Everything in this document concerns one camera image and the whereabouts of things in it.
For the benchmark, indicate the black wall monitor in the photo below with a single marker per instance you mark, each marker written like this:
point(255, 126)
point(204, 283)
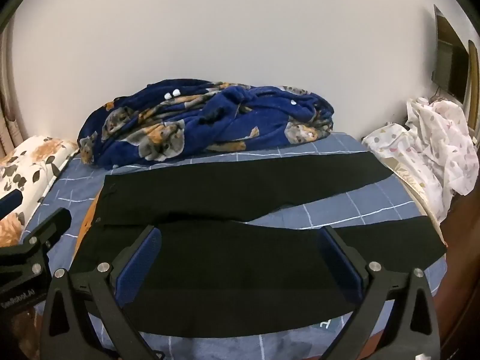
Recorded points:
point(450, 63)

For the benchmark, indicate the blue animal print blanket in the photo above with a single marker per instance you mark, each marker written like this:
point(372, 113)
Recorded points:
point(232, 120)

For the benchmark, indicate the white patterned pillow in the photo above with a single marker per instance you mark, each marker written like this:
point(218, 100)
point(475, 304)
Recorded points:
point(438, 146)

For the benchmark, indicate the beige curtain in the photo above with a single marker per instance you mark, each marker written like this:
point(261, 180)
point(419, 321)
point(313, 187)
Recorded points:
point(9, 120)

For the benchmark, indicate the blue checked bed sheet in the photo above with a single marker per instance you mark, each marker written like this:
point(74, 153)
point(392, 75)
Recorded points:
point(375, 202)

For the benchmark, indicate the black pants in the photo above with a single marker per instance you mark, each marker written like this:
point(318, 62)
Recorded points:
point(225, 270)

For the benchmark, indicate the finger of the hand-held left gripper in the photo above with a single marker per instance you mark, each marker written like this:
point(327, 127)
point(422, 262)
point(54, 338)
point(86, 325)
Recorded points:
point(9, 203)
point(48, 228)

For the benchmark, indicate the brown wooden wardrobe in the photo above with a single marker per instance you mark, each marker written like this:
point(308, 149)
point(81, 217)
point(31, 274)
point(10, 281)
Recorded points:
point(465, 270)

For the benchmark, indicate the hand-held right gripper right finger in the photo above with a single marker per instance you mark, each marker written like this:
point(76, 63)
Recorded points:
point(343, 266)

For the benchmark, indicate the floral pillow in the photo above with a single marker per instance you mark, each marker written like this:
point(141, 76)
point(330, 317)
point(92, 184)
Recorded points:
point(33, 157)

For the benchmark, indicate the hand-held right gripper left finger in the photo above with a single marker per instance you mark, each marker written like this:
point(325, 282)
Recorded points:
point(140, 266)

